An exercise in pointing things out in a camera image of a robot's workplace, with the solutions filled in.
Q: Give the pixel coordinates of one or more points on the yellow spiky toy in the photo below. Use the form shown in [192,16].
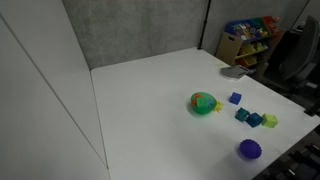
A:
[219,106]

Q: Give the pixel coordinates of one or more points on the orange toy piece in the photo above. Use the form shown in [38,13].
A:
[196,99]

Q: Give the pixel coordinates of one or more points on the green toy block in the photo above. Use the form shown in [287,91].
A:
[201,102]

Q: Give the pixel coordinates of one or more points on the green plastic bowl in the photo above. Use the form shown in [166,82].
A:
[202,109]

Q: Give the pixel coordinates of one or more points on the royal blue toy cube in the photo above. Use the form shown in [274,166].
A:
[235,98]

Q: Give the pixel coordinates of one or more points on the toy storage shelf with bins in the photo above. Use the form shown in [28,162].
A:
[253,36]

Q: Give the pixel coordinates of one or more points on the lime green toy cube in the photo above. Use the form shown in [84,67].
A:
[269,120]

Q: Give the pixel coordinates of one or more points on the gray flat device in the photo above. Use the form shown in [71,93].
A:
[234,72]

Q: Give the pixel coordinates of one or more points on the black vertical pole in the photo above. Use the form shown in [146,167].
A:
[204,24]

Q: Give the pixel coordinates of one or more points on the blue soft block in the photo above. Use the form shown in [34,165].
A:
[254,120]

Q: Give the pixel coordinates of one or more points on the purple spiky ball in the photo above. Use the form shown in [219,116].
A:
[250,149]

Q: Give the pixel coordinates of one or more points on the black equipment rack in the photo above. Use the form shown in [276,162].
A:
[296,160]

